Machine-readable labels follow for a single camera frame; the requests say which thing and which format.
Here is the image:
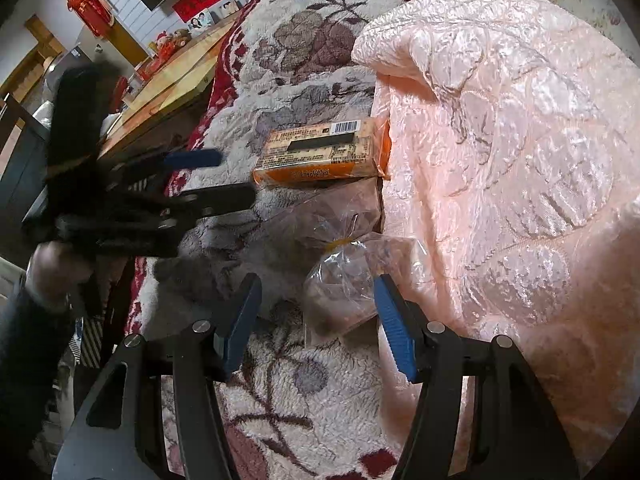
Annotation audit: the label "wooden coffee table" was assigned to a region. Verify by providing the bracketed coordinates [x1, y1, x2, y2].
[100, 15, 236, 166]

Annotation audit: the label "floral red beige blanket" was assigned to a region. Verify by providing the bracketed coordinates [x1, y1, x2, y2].
[126, 0, 409, 479]

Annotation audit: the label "pink quilted blanket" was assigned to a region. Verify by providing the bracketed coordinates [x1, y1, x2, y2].
[352, 0, 639, 472]

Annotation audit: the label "person's left hand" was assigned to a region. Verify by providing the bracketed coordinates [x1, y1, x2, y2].
[25, 242, 93, 313]

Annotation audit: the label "plush toys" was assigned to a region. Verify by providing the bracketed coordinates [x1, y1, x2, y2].
[149, 28, 192, 67]

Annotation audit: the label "orange snack box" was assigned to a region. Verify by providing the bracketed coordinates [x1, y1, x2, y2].
[253, 117, 392, 186]

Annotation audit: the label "clear plastic bag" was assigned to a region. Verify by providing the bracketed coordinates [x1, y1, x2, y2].
[245, 178, 434, 347]

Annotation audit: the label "striped white cardboard box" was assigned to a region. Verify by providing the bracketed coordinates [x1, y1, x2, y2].
[74, 259, 112, 368]

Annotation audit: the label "dark wooden chair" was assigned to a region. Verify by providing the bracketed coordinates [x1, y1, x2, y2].
[0, 94, 49, 269]

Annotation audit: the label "red wall banner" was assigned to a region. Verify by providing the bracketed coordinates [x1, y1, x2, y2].
[172, 0, 222, 23]

